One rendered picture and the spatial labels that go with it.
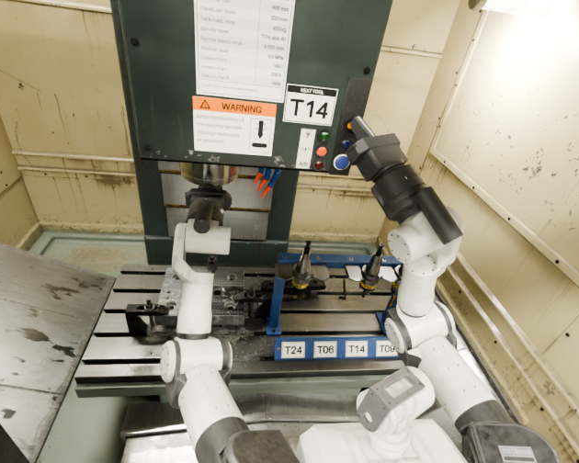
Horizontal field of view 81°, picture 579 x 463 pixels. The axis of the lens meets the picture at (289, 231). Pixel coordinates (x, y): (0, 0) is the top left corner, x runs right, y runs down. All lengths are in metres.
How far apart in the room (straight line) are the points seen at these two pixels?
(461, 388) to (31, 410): 1.31
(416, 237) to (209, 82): 0.45
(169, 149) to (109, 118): 1.17
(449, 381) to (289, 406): 0.66
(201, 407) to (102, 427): 0.84
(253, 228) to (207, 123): 0.96
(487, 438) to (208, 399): 0.46
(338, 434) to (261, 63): 0.64
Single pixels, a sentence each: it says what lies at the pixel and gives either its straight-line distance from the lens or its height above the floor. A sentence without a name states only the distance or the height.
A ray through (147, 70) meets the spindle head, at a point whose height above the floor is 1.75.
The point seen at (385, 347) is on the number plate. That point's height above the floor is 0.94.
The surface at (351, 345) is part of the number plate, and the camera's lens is 1.23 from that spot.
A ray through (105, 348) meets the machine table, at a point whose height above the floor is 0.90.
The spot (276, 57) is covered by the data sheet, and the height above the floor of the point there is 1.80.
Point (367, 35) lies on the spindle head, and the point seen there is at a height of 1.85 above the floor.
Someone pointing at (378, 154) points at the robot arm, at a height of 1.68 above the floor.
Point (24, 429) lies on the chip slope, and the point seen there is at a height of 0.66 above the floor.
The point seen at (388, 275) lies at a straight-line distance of 1.11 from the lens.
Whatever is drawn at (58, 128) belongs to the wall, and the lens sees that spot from 2.00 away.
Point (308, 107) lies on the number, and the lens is 0.69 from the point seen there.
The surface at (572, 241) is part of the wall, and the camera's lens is 1.22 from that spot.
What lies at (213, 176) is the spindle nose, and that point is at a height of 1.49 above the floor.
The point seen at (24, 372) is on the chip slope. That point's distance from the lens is 1.59.
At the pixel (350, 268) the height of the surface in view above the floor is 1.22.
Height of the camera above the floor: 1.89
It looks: 35 degrees down
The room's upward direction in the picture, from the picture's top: 9 degrees clockwise
